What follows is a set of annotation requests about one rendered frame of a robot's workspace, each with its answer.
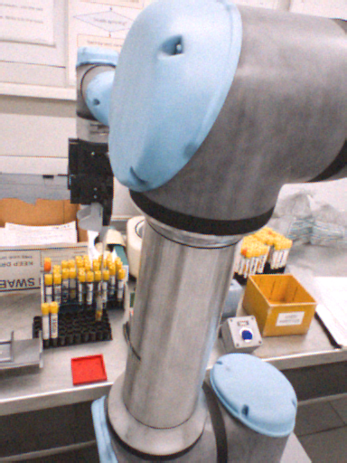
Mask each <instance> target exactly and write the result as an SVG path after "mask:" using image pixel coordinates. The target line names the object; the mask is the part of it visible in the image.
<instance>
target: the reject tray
mask: <svg viewBox="0 0 347 463"><path fill-rule="evenodd" d="M71 369H72V377H71V378H73V381H72V385H78V384H84V383H96V382H103V381H106V380H107V379H108V374H107V369H106V366H105V360H104V355H103V354H94V355H87V356H79V357H72V358H71Z"/></svg>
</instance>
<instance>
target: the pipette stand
mask: <svg viewBox="0 0 347 463"><path fill-rule="evenodd" d="M241 289H242V287H241V286H240V285H239V283H238V282H237V281H236V280H235V279H233V280H232V281H231V285H230V292H229V294H228V297H227V301H226V304H225V308H224V310H223V313H222V318H221V321H220V324H219V325H223V324H224V323H225V322H226V321H227V320H228V319H229V318H235V317H236V314H237V308H238V304H239V298H240V294H241Z"/></svg>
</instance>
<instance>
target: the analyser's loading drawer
mask: <svg viewBox="0 0 347 463"><path fill-rule="evenodd" d="M0 352H2V354H0V369H1V368H8V367H16V366H24V365H32V364H38V363H40V368H43V359H42V330H39V338H34V339H24V340H14V331H12V332H11V338H9V339H0Z"/></svg>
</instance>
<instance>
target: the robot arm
mask: <svg viewBox="0 0 347 463"><path fill-rule="evenodd" d="M75 71H77V87H76V137H68V165H67V190H70V203H80V205H87V206H88V207H87V208H85V209H81V210H79V211H78V212H77V218H78V219H79V220H80V221H79V227H80V228H81V229H85V230H90V231H94V232H97V233H98V238H99V242H102V241H103V240H104V239H106V237H107V236H108V230H109V225H110V222H111V216H112V201H113V199H114V179H113V178H114V177H116V179H117V180H118V182H119V183H120V184H122V185H123V186H125V187H128V195H129V200H130V202H131V203H132V204H133V205H134V206H135V207H136V209H137V210H138V211H139V212H140V213H141V214H142V215H144V216H145V220H144V229H143V237H142V244H141V251H140V259H139V267H138V274H137V283H136V289H135V297H134V305H133V312H132V320H131V327H130V335H129V343H128V351H127V366H126V370H125V371H124V372H123V373H121V374H120V375H119V376H118V377H117V379H116V380H115V382H114V384H113V386H112V388H111V391H110V394H109V395H108V397H107V396H103V397H102V398H101V399H99V400H96V401H94V402H93V403H92V405H91V413H92V419H93V424H94V431H95V435H96V441H97V446H98V456H99V462H100V463H280V461H281V458H282V456H283V452H284V449H285V447H286V444H287V442H288V440H289V436H290V433H291V432H292V431H293V429H294V427H295V415H296V411H297V399H296V396H295V392H294V390H293V388H292V386H291V385H290V383H289V381H288V380H287V378H286V377H285V376H284V375H283V374H282V373H280V372H279V371H278V369H277V368H276V367H274V366H273V365H271V364H268V363H265V362H263V361H262V359H260V358H258V357H256V356H252V355H249V354H227V355H224V356H223V357H221V358H220V359H218V360H217V362H216V364H215V365H214V366H212V367H211V369H210V374H209V376H207V377H204V375H205V373H206V368H207V365H208V362H209V359H210V356H211V349H212V346H213V343H214V340H215V336H216V333H217V329H218V326H220V325H219V324H220V321H221V318H222V313H223V310H224V308H225V304H226V301H227V297H228V294H229V292H230V285H231V281H232V279H233V276H234V272H235V269H236V266H237V262H238V259H239V254H240V250H241V247H242V244H243V241H244V238H245V237H248V236H250V235H254V234H256V233H258V232H259V231H261V230H262V229H263V228H265V227H266V226H267V224H268V223H269V221H270V218H271V216H273V213H274V210H275V208H276V203H277V198H278V196H279V193H280V190H281V188H282V186H283V185H284V184H300V183H322V182H331V181H336V180H341V179H344V178H347V20H343V19H334V18H330V17H324V16H317V15H310V14H299V13H292V12H285V11H278V10H272V9H265V8H258V7H251V6H245V5H239V4H234V3H233V2H231V1H230V0H157V1H154V2H153V3H151V4H150V5H149V6H147V7H146V8H145V9H144V10H143V11H142V12H141V13H140V14H139V15H138V16H137V18H136V19H135V21H134V22H133V23H132V24H131V26H130V28H129V30H128V33H127V36H126V38H125V40H124V42H123V45H122V48H121V51H120V53H119V52H118V51H115V50H110V49H105V48H99V47H98V46H81V47H79V48H78V50H77V55H76V65H75ZM92 152H94V153H92ZM107 153H108V154H107ZM69 176H70V180H69Z"/></svg>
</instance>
